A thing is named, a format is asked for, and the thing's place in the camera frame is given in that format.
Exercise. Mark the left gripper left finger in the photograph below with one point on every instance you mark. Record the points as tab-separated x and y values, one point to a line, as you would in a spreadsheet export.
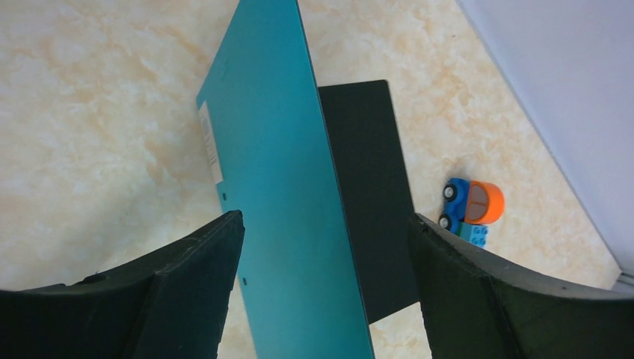
170	303

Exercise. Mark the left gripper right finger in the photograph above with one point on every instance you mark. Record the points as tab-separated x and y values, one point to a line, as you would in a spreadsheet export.
476	304

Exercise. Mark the blue orange toy car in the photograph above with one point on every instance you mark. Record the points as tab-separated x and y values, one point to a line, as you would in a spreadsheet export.
470	206

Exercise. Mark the teal and black folder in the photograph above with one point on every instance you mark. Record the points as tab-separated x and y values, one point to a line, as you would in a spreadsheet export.
319	176

